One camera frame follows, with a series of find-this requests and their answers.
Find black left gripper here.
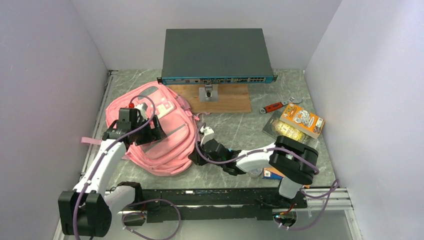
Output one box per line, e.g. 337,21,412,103
131,114,167,146

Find pink school backpack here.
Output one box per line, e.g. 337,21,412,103
81,81,210,177

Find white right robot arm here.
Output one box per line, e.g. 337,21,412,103
188,135,320,208

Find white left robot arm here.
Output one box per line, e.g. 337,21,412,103
58,106,166,240

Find clear round plastic container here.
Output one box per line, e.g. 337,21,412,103
247,168,263,178

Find brown wooden board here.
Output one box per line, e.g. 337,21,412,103
168,84,252,114

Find blue orange book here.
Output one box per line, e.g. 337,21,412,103
262,167,285,180

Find dark glossy book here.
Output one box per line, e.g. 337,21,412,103
262,110,312,144

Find orange paperback book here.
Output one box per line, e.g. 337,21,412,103
279,102,325,139

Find aluminium frame rail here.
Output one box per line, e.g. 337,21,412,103
79,69,119,180

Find grey metal switch stand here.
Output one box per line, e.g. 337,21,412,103
198,84,219,102

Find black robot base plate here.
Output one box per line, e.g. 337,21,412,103
123,187,308,223

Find dark grey network switch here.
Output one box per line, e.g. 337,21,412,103
157,28,277,86

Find red handled adjustable wrench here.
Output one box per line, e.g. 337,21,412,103
259,96,303,114

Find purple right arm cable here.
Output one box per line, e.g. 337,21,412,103
194,122,341,232

